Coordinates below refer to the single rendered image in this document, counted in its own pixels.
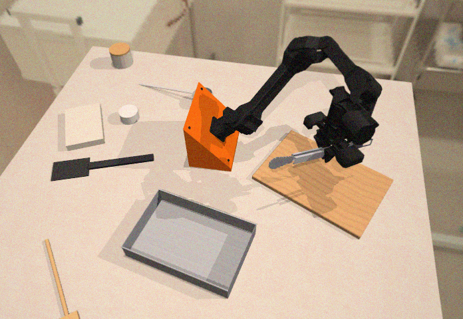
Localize short white cylinder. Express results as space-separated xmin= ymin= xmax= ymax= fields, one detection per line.
xmin=119 ymin=105 xmax=140 ymax=125

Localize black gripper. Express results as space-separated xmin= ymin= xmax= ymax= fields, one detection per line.
xmin=303 ymin=111 xmax=365 ymax=168

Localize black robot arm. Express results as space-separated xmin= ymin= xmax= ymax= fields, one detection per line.
xmin=210 ymin=35 xmax=383 ymax=145

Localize small grey jar with orange lid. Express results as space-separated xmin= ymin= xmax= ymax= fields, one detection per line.
xmin=109 ymin=43 xmax=134 ymax=69

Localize dark grey spatula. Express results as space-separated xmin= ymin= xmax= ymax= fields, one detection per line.
xmin=51 ymin=154 xmax=154 ymax=181

